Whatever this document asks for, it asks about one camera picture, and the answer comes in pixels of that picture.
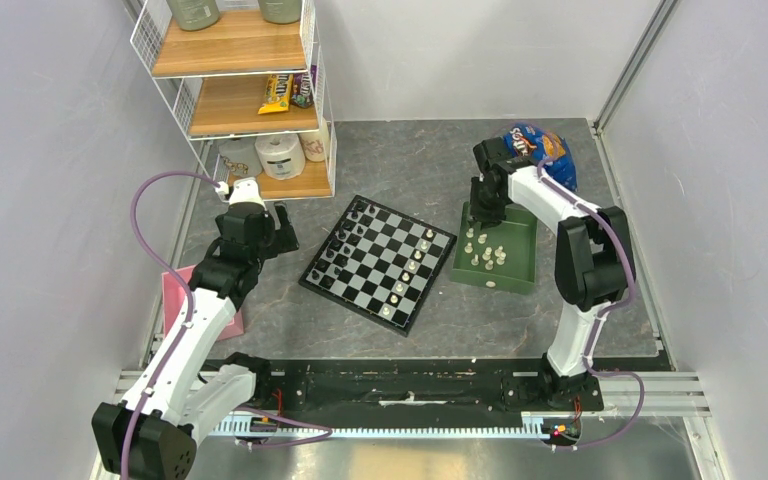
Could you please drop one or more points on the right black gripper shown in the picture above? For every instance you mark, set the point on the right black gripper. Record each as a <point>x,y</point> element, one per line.
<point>477,212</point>

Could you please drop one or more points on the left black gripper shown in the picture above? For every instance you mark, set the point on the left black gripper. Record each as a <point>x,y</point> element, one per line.
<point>282,239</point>

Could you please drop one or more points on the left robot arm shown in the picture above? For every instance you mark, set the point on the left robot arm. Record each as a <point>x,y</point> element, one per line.
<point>153,432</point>

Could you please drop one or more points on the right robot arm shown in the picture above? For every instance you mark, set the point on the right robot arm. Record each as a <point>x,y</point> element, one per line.
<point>594,268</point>

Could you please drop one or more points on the white toilet paper roll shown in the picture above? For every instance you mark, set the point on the white toilet paper roll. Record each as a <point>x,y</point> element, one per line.
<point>281,155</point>

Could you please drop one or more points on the white patterned mug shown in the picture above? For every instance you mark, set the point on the white patterned mug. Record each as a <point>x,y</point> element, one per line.
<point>240,157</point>

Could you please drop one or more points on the green plastic tray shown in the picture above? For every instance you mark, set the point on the green plastic tray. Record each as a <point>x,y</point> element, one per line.
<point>517,236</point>

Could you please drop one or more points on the white cup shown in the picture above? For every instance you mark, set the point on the white cup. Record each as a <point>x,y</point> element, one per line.
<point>316,144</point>

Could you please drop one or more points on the blue chips bag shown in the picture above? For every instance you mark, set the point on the blue chips bag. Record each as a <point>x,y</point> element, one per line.
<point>524,139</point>

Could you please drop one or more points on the black white chessboard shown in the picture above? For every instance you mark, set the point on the black white chessboard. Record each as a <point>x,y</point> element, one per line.
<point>364,257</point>

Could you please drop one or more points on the yellow candy bag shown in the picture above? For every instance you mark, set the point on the yellow candy bag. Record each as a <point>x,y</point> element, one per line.
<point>277,94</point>

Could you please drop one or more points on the brown candy bag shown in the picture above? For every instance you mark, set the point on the brown candy bag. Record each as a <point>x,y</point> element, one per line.
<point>303,88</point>

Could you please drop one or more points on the pink plastic box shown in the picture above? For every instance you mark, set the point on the pink plastic box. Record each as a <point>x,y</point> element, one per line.
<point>174,299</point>

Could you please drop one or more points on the green bottle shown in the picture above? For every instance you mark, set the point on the green bottle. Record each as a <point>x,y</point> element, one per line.
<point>281,12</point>
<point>194,15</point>

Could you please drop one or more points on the white wire wooden shelf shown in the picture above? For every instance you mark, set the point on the white wire wooden shelf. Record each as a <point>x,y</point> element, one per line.
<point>213,80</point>

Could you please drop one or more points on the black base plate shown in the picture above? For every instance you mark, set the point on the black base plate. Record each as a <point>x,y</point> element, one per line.
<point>417,393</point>

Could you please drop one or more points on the aluminium frame rail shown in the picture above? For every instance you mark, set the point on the aluminium frame rail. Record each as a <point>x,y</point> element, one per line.
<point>651,33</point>

